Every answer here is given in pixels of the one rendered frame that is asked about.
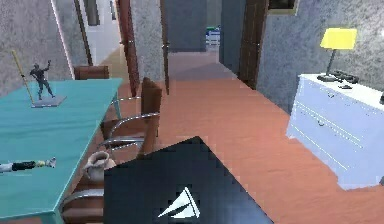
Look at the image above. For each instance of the teal table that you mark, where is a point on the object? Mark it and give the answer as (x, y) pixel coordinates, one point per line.
(40, 133)

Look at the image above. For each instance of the brown chair with chrome frame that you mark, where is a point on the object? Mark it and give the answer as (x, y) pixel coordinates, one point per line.
(91, 72)
(83, 206)
(150, 100)

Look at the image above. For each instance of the brown room door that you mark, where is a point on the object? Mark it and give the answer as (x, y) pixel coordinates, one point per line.
(252, 43)
(128, 46)
(164, 50)

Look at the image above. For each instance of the yellow shade table lamp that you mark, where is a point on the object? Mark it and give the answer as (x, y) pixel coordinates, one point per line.
(338, 38)

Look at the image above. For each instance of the gold framed dark picture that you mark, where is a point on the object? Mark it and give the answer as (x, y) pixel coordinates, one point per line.
(282, 5)

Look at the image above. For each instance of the small black remote control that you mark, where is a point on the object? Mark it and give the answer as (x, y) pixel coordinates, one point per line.
(345, 87)

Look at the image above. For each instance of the beige clay vase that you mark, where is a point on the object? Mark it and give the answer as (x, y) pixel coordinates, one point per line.
(98, 166)

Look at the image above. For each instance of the black laptop with white logo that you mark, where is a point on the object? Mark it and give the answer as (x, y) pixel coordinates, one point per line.
(173, 180)

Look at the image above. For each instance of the grey figure statue on base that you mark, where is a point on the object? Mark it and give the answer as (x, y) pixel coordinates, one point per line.
(41, 81)

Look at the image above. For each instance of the black and white stick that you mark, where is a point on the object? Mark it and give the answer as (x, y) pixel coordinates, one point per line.
(23, 165)

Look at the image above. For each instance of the yellow wooden bat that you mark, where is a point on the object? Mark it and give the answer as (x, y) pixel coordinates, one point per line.
(22, 75)

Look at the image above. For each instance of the white chest of drawers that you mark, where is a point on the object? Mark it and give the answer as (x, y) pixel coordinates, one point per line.
(330, 133)

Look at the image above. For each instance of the small black round object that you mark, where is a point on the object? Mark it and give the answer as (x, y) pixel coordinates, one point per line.
(382, 98)

